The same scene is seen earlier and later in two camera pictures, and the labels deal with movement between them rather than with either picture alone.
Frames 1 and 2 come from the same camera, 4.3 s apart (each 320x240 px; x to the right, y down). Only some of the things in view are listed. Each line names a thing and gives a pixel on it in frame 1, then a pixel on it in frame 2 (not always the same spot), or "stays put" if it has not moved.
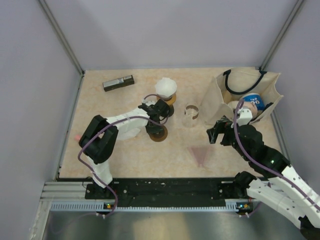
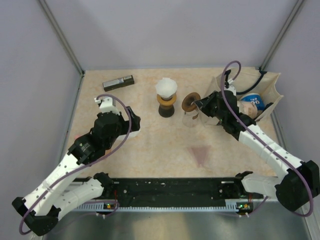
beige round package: x=253 y=109 stays put
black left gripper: x=155 y=130 to x=135 y=121
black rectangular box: x=118 y=83 stays put
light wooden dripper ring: x=172 y=101 stays put
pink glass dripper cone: x=199 y=152 stays put
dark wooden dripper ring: x=160 y=137 to x=187 y=100
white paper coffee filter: x=127 y=133 stays put
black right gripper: x=220 y=127 to x=205 y=103
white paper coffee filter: x=166 y=87 stays put
